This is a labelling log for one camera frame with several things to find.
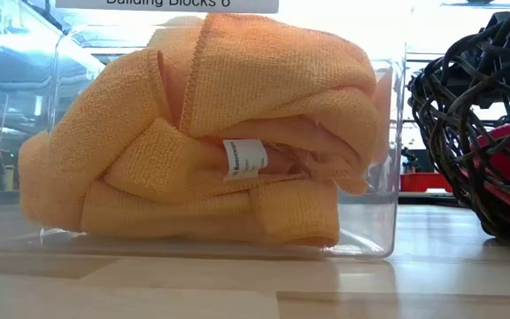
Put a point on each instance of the orange and yellow cloths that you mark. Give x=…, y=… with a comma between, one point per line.
x=149, y=199

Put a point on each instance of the clear plastic bin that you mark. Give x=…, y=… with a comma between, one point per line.
x=370, y=221

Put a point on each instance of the red plastic bin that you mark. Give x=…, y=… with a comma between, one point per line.
x=423, y=182

